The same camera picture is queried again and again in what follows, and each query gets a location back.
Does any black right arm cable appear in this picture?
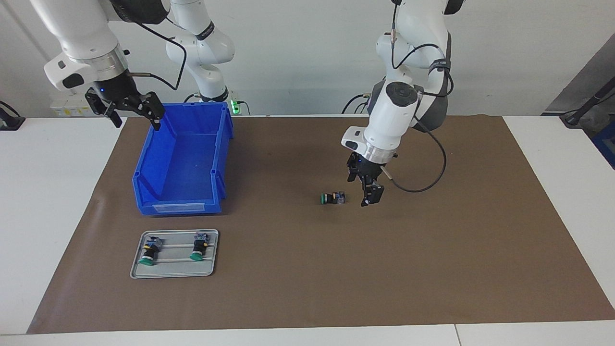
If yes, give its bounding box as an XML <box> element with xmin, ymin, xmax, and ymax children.
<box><xmin>126</xmin><ymin>19</ymin><xmax>188</xmax><ymax>92</ymax></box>

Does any black arm base cable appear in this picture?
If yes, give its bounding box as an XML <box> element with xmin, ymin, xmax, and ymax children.
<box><xmin>342</xmin><ymin>94</ymin><xmax>371</xmax><ymax>114</ymax></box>

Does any green push button white block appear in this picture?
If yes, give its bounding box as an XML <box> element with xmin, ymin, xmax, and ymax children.
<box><xmin>189</xmin><ymin>233</ymin><xmax>210</xmax><ymax>261</ymax></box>

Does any blue plastic storage bin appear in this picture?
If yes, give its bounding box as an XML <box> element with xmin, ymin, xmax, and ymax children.
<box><xmin>132</xmin><ymin>102</ymin><xmax>234</xmax><ymax>216</ymax></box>

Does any white wall socket box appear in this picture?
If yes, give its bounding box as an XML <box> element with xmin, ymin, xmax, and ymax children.
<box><xmin>50</xmin><ymin>94</ymin><xmax>97</xmax><ymax>117</ymax></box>

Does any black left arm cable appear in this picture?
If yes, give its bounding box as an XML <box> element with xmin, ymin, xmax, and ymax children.
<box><xmin>382</xmin><ymin>0</ymin><xmax>455</xmax><ymax>194</ymax></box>

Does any black clamp mount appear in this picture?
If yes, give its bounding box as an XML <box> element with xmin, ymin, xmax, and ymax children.
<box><xmin>0</xmin><ymin>101</ymin><xmax>25</xmax><ymax>131</ymax></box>

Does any brown table mat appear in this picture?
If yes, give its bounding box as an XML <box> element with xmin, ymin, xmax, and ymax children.
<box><xmin>26</xmin><ymin>114</ymin><xmax>615</xmax><ymax>334</ymax></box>

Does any blue crate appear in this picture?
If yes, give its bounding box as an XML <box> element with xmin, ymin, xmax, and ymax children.
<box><xmin>592</xmin><ymin>120</ymin><xmax>615</xmax><ymax>169</ymax></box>

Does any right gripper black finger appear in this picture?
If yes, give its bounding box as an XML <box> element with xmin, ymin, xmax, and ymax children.
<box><xmin>129</xmin><ymin>91</ymin><xmax>166</xmax><ymax>131</ymax></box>
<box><xmin>86</xmin><ymin>89</ymin><xmax>123</xmax><ymax>128</ymax></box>

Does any black stand with base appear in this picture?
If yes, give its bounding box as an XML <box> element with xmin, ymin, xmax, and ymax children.
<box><xmin>560</xmin><ymin>77</ymin><xmax>615</xmax><ymax>128</ymax></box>

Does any silver metal tray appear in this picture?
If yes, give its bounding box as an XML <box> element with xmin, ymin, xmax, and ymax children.
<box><xmin>130</xmin><ymin>229</ymin><xmax>220</xmax><ymax>279</ymax></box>

